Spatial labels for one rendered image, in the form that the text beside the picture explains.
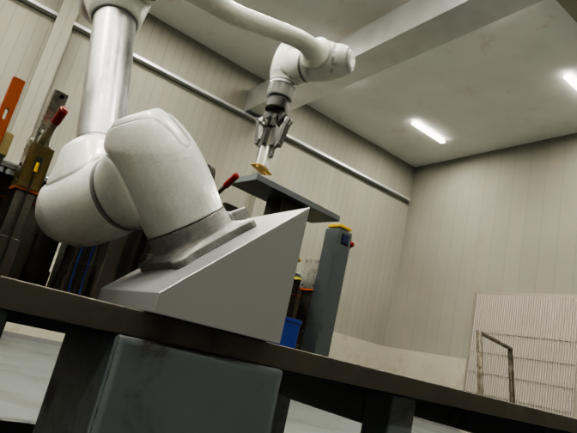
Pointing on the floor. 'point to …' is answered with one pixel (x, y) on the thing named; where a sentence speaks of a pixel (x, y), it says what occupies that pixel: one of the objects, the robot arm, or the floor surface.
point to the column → (153, 388)
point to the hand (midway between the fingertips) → (264, 157)
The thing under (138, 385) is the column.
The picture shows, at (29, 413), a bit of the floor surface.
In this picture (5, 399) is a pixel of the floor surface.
